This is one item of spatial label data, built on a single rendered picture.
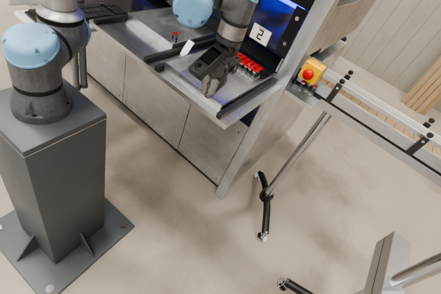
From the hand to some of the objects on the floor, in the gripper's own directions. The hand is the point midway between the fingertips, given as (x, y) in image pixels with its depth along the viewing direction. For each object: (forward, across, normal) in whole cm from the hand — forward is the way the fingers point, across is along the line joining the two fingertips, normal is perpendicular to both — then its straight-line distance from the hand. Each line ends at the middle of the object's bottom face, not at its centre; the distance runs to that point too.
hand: (205, 95), depth 86 cm
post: (+92, -10, -42) cm, 102 cm away
